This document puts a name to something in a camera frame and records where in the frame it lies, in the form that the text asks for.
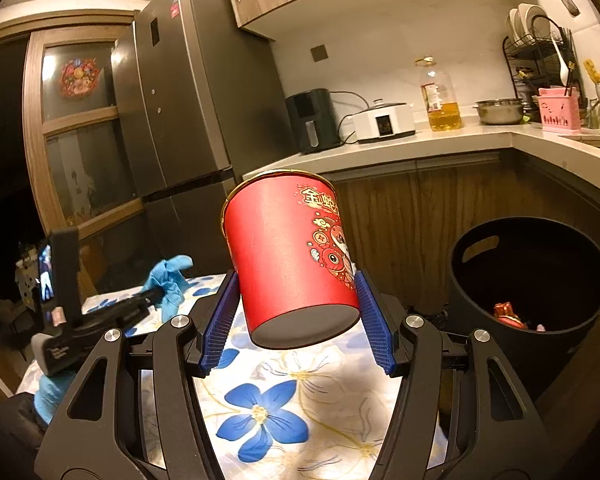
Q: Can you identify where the metal bowl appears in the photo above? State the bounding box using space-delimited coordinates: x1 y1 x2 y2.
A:
472 98 526 126

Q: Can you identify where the crushed red paper cup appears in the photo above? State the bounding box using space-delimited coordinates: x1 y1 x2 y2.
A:
494 301 527 330

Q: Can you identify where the pink utensil holder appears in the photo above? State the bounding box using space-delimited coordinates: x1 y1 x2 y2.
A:
537 87 581 133

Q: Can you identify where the blue floral tablecloth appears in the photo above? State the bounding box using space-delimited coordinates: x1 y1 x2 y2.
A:
17 272 451 480

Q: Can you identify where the wooden glass-panel door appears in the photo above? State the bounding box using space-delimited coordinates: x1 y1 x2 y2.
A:
22 22 146 241

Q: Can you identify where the person's left hand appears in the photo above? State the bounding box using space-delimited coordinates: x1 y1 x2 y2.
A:
32 370 78 426

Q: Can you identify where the blue nitrile glove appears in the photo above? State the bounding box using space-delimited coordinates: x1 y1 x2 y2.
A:
147 254 195 323

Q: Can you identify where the black air fryer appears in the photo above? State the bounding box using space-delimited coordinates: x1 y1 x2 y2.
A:
285 88 343 155

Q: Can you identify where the cooking oil bottle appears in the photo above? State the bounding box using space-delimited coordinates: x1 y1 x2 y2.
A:
414 56 463 132

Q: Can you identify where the white spoon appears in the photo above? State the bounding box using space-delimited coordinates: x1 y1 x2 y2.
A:
551 35 578 86

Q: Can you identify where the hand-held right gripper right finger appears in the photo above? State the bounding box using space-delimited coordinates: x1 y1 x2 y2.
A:
354 270 561 480

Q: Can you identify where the grey refrigerator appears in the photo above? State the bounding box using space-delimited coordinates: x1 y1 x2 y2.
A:
111 0 301 281

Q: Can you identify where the white electric cooker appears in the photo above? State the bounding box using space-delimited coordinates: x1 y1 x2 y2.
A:
352 99 417 144

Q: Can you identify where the black dish rack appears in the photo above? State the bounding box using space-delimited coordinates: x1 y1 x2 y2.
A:
502 15 586 111

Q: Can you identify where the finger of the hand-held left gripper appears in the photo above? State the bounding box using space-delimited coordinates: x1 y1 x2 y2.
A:
122 285 168 323

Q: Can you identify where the black trash bin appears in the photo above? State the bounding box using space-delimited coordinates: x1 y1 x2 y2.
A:
447 217 600 401

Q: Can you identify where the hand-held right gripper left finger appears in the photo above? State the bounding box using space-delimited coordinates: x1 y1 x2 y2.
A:
35 270 241 480

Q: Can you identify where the red round door decoration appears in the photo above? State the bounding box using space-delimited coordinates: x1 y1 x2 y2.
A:
60 57 101 100

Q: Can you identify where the kitchen counter with wooden cabinets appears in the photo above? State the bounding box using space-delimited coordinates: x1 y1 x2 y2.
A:
242 125 600 411

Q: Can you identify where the white plate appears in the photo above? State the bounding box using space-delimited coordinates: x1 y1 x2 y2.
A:
506 6 526 43
522 3 561 46

